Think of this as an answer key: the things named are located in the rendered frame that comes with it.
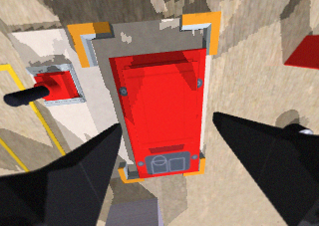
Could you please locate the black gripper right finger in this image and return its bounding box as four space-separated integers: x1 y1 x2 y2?
212 112 319 226

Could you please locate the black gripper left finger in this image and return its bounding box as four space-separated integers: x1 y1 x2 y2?
0 123 123 226

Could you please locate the yellow rectangular outline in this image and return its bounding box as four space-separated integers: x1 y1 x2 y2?
0 65 66 171

